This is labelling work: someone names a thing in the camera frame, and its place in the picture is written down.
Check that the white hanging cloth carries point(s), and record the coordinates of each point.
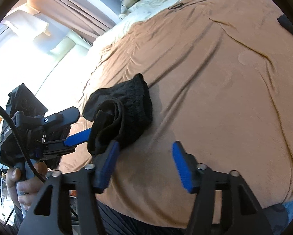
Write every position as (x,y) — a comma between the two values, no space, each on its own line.
(26,25)

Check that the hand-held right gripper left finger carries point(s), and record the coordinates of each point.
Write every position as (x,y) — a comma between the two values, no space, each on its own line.
(106,166)

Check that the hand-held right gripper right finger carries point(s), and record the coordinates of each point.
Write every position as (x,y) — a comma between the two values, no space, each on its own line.
(184,166)

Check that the black garment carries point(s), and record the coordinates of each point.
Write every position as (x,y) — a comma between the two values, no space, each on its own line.
(289,27)

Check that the person's left hand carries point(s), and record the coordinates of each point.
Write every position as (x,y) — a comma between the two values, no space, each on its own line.
(26,188)

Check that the cream padded headboard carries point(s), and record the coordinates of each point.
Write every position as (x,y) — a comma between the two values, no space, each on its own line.
(63,61)

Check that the beige plush toy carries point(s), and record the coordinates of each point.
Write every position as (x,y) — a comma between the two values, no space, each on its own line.
(129,3)

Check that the cream bear print duvet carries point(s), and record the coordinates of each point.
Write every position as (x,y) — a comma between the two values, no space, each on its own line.
(146,12)

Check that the black pants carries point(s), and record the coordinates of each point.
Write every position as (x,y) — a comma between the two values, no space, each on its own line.
(131,112)

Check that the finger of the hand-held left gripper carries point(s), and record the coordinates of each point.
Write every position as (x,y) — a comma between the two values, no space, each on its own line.
(75,139)
(63,116)

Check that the orange blanket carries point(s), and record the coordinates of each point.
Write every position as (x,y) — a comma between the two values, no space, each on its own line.
(210,90)

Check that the person's right leg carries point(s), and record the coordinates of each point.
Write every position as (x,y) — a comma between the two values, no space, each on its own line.
(136,221)

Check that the pink curtain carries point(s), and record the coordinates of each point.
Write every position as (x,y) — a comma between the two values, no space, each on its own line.
(75,12)

